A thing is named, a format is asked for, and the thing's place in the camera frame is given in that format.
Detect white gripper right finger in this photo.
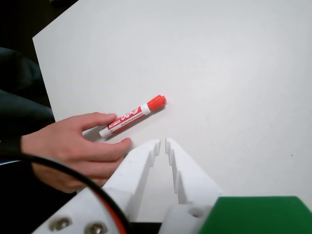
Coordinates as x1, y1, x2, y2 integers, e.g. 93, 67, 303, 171
159, 137, 224, 234

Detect red black servo wire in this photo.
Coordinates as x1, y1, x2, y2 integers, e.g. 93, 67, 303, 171
0, 152, 134, 234

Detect red dry erase marker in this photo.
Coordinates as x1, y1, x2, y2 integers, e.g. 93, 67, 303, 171
99, 94, 168, 138

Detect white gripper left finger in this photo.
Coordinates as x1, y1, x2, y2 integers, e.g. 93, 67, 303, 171
31, 138, 162, 234

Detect person's hand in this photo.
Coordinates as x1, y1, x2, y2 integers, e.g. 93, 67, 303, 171
20, 112, 134, 195

